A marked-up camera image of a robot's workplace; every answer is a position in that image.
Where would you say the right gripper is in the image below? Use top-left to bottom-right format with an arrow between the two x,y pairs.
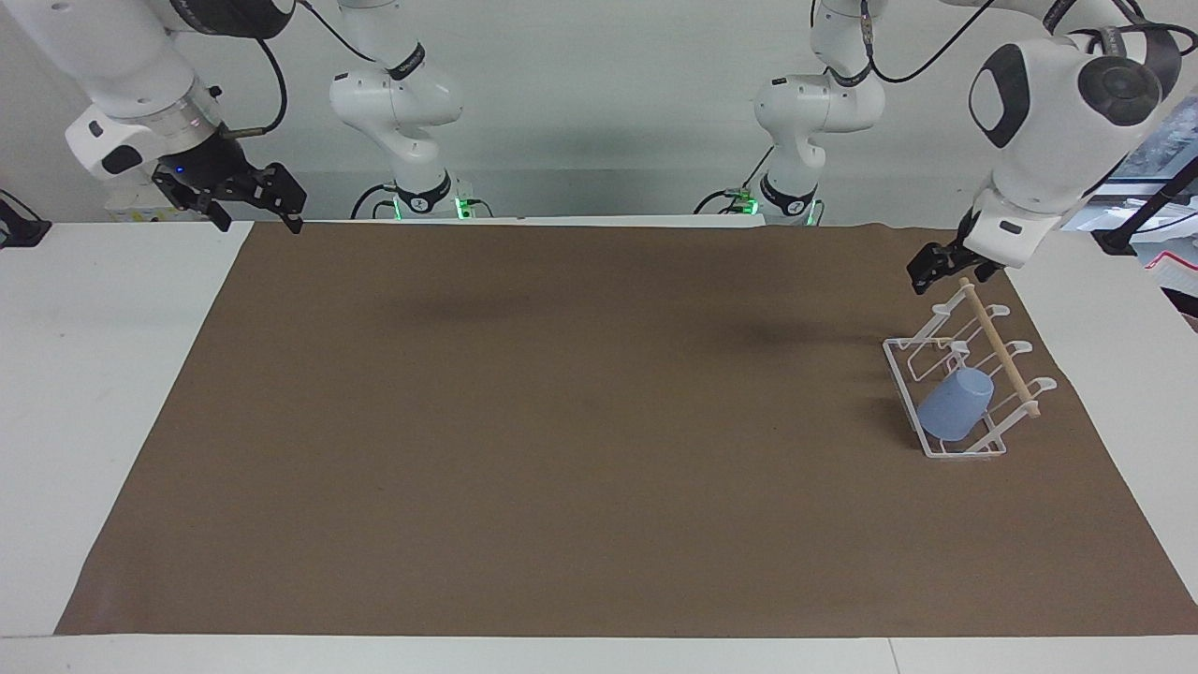
151,128 -> 309,236

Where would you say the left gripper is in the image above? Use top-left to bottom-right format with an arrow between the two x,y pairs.
905,210 -> 1002,297

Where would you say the light blue plastic cup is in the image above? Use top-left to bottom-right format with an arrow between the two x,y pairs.
916,367 -> 996,444

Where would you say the black stand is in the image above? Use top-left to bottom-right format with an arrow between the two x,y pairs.
0,190 -> 53,250
1099,157 -> 1198,256

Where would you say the white wire cup rack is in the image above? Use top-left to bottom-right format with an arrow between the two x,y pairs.
882,276 -> 1059,461

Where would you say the black cable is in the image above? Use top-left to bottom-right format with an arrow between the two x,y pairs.
694,144 -> 778,215
860,0 -> 999,86
350,183 -> 401,222
297,0 -> 381,66
223,36 -> 290,140

